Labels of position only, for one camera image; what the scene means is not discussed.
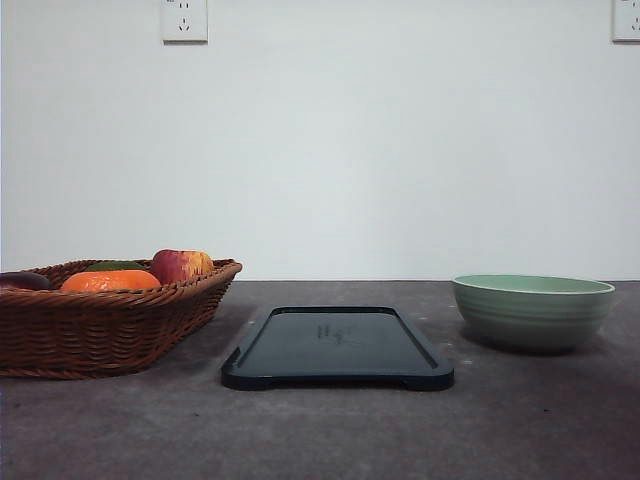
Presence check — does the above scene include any white wall socket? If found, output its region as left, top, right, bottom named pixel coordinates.
left=160, top=0, right=209, bottom=46
left=612, top=0, right=640, bottom=46

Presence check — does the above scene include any white wall socket right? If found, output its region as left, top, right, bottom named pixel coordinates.
left=612, top=0, right=640, bottom=46

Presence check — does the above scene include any orange fruit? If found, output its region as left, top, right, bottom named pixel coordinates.
left=60, top=270, right=161, bottom=291

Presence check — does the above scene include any dark blue rectangular tray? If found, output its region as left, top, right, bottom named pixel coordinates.
left=221, top=306, right=455, bottom=390

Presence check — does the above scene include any white wall socket left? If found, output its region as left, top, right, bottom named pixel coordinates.
left=160, top=0, right=209, bottom=46

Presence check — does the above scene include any light green ceramic bowl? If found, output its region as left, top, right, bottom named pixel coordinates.
left=453, top=274, right=616, bottom=350

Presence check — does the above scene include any green avocado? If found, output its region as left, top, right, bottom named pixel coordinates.
left=86, top=260, right=150, bottom=271

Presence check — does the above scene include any red yellow apple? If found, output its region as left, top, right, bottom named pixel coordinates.
left=152, top=249, right=214, bottom=283

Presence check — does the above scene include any brown wicker basket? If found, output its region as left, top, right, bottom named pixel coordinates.
left=0, top=259, right=242, bottom=379

